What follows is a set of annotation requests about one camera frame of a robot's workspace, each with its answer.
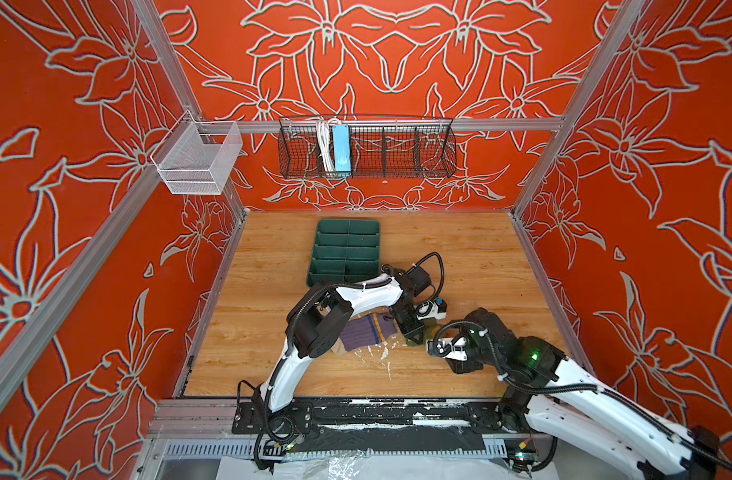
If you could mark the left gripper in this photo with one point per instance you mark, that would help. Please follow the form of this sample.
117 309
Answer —
410 331

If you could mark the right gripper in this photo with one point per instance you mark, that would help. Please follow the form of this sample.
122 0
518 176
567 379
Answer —
463 367

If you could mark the purple sock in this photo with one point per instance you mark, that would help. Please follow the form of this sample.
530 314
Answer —
372 329

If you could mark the green striped sock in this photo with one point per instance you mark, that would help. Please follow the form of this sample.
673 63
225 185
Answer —
420 335

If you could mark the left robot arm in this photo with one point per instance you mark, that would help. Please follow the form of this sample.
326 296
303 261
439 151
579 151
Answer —
317 321

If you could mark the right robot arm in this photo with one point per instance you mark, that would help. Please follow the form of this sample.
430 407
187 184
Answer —
550 393

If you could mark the green divided tray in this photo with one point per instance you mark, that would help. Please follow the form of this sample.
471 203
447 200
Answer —
345 250

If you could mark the light blue box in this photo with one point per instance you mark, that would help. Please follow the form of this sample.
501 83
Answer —
342 150

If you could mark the clear plastic bin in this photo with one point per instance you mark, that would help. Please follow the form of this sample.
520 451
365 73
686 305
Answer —
197 158

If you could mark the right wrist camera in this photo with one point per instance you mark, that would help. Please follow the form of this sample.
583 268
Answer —
450 349

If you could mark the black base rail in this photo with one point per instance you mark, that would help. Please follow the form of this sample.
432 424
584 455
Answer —
454 427

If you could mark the black wire basket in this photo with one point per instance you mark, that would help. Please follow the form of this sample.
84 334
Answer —
403 147

